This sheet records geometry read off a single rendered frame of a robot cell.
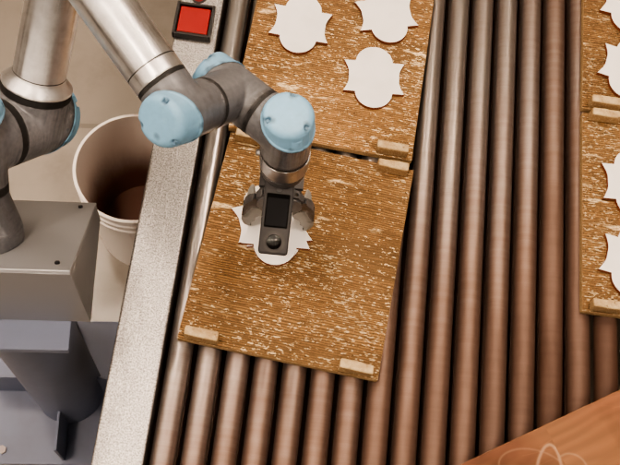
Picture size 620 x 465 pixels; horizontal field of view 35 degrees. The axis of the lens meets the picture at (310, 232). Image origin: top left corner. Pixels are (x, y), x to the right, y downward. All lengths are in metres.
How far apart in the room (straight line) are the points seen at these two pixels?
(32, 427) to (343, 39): 1.30
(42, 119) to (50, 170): 1.26
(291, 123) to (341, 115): 0.53
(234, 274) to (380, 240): 0.27
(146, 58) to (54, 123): 0.38
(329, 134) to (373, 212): 0.18
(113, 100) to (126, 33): 1.66
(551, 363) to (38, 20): 1.03
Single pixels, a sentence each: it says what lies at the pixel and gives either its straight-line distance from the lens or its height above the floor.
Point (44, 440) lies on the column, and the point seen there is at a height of 0.01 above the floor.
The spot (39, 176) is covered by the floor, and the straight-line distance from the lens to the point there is 2.90.
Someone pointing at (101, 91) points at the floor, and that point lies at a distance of 3.00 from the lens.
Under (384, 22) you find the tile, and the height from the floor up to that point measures 0.95.
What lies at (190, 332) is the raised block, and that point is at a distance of 1.67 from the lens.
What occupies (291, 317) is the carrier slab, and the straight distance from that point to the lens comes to 1.71.
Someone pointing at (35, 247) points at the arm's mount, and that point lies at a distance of 1.64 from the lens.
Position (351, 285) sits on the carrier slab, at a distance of 1.73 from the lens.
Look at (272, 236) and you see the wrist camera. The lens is 1.50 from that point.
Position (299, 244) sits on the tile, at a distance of 1.65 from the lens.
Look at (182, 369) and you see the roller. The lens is 1.70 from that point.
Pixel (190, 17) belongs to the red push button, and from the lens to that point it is 1.99.
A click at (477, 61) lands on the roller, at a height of 0.92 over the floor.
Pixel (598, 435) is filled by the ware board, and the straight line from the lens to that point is 1.65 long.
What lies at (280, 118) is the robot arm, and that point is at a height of 1.38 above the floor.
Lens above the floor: 2.56
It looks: 67 degrees down
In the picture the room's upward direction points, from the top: 11 degrees clockwise
